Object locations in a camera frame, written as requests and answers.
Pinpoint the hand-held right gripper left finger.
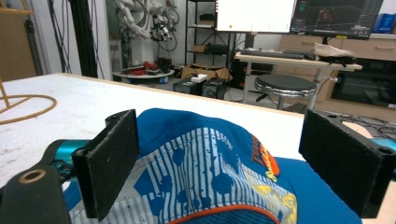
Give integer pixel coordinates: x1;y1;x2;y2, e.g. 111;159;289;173
71;108;140;222

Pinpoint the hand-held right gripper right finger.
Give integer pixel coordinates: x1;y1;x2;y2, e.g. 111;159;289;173
298;107;396;219

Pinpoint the blue striped baseball cap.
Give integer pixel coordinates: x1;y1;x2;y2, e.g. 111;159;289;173
63;107;363;224

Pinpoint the black oven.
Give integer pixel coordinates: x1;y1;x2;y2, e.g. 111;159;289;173
331;58;396;109

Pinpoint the round white platform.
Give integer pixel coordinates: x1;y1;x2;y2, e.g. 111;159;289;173
112;68;176;86

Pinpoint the round black stool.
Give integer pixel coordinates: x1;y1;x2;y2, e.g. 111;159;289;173
253;74;318;110

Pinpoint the beige cloth bundle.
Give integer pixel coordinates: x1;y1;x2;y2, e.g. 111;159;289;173
312;42;358;65

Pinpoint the black power unit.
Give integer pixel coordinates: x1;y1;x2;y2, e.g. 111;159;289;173
201;77;229;101
172;77;204;96

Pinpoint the wooden cabinet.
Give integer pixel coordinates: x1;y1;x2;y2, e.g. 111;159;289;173
279;33;396;62

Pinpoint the light wooden desk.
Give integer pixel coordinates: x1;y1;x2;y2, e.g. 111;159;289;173
233;50;364;110

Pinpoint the black stand pole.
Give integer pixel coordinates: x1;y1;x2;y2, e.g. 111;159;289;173
68;0;99;78

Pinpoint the black keyboard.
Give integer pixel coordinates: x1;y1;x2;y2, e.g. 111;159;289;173
240;49;305;61

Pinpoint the cardboard box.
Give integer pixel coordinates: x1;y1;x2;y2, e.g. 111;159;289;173
180;63;233;82

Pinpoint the blue box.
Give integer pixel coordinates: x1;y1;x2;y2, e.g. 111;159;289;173
372;12;396;35

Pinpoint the dark monitor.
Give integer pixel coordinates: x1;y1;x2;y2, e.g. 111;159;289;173
290;0;385;41

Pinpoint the brown wooden board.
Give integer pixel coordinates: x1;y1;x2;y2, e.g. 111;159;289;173
0;0;37;82

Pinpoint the black metal shelf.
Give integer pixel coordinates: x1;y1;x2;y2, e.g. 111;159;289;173
184;0;237;68

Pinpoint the white monitor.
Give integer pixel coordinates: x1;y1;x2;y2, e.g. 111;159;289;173
215;0;297;34

